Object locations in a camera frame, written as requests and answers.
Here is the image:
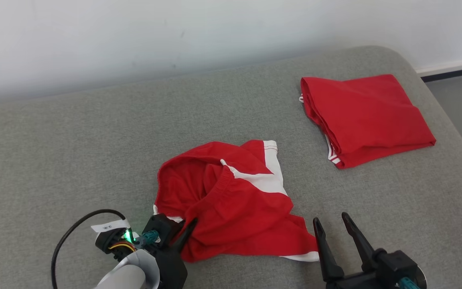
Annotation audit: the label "red shorts with white stripes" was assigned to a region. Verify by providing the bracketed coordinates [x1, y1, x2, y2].
[153, 140, 320, 263]

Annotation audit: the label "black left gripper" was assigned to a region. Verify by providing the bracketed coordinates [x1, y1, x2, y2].
[147, 218, 198, 289]

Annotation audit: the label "red basketball jersey number 23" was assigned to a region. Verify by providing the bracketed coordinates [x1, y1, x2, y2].
[299, 74, 437, 169]

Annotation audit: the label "white wall baseboard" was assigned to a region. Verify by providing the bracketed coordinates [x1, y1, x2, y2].
[415, 56, 462, 83]

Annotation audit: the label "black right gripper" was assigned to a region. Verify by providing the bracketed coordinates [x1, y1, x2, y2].
[312, 212, 382, 289]

